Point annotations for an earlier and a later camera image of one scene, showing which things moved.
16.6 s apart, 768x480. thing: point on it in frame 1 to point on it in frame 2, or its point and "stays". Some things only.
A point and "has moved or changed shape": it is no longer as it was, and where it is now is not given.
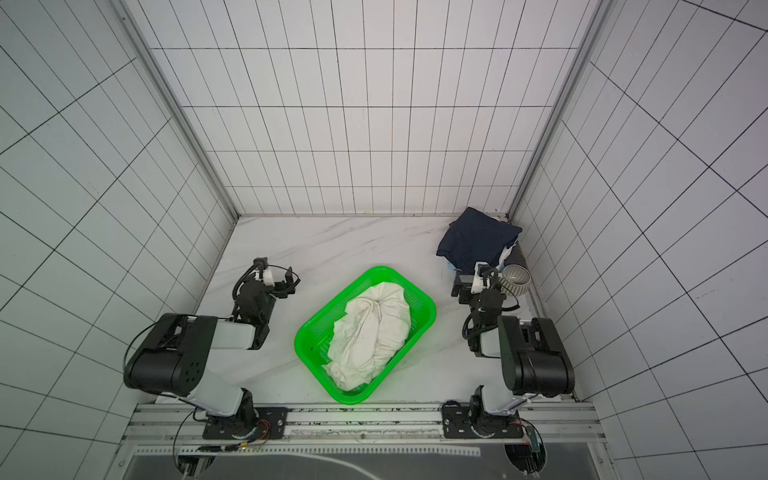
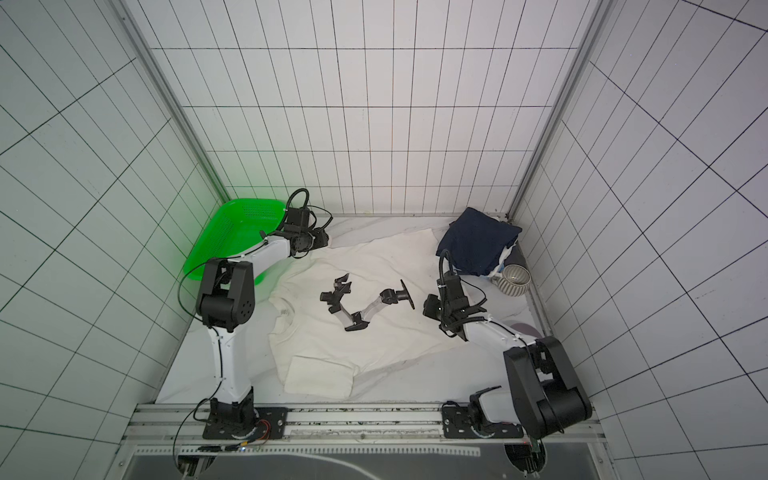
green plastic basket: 312,341 to 233,227
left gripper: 279,285 to 339,294
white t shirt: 373,327 has moved or changed shape
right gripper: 466,285 to 453,309
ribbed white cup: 516,278 stays
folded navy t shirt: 474,237 stays
